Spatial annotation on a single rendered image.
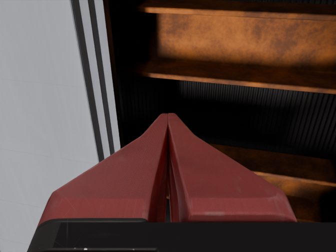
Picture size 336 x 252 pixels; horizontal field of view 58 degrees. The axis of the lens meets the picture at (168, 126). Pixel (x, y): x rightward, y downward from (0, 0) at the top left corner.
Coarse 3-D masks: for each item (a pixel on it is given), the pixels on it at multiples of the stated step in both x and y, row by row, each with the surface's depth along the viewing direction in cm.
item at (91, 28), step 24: (72, 0) 21; (96, 0) 22; (96, 24) 23; (96, 48) 24; (96, 72) 25; (96, 96) 26; (96, 120) 27; (120, 120) 29; (96, 144) 28; (120, 144) 30
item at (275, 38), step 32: (128, 0) 35; (160, 0) 34; (192, 0) 34; (224, 0) 34; (128, 32) 38; (160, 32) 37; (192, 32) 36; (224, 32) 36; (256, 32) 35; (288, 32) 34; (320, 32) 33; (128, 64) 38; (160, 64) 38; (192, 64) 38; (224, 64) 38; (256, 64) 37; (288, 64) 36; (320, 64) 35
